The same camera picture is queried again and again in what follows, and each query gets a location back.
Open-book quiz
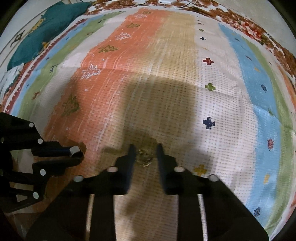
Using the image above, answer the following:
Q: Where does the white crumpled cloth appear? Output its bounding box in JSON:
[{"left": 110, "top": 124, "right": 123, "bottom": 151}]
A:
[{"left": 1, "top": 63, "right": 24, "bottom": 100}]

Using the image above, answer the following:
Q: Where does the striped colourful play mat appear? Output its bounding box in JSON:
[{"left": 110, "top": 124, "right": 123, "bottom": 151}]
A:
[{"left": 6, "top": 6, "right": 295, "bottom": 240}]

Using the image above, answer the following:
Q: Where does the teal blue pillow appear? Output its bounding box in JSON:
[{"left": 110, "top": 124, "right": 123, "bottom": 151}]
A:
[{"left": 7, "top": 1, "right": 91, "bottom": 70}]

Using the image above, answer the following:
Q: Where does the white power adapter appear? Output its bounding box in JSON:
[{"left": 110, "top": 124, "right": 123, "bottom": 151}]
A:
[{"left": 158, "top": 0, "right": 176, "bottom": 5}]

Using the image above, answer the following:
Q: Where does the floral red brown bedsheet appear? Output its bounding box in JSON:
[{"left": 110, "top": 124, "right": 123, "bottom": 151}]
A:
[{"left": 1, "top": 1, "right": 295, "bottom": 113}]

